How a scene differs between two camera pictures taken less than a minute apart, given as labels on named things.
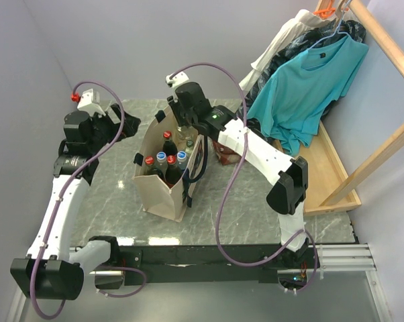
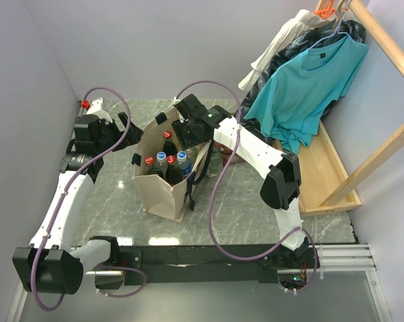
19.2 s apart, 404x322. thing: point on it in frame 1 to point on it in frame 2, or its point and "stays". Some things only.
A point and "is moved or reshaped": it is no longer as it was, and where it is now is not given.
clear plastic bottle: [187, 132] is moved or reshaped
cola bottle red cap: [169, 146] stays
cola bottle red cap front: [173, 172] stays
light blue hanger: [337, 31] stays
